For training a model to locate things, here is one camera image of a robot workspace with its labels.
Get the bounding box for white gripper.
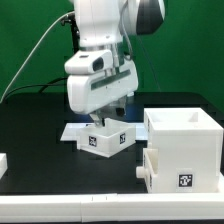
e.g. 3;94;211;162
67;61;138;128

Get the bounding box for white drawer without knob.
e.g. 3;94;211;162
77;118;136;158

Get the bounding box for white drawer with knob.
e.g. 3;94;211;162
136;148;158;187

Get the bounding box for white drawer cabinet box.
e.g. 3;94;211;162
144;108;223;193

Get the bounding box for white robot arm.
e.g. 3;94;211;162
65;0;165;127

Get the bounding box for white marker sheet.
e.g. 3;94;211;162
61;123;147;141

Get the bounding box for white block at left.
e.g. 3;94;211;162
0;153;8;179

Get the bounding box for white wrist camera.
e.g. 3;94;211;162
64;49;113;75

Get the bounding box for black cables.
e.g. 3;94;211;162
3;77;69;98

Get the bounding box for black camera stand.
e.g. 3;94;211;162
60;12;79;53

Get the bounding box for white cable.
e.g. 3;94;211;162
0;10;76;103

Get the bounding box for white front border rail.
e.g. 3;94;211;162
0;193;224;223

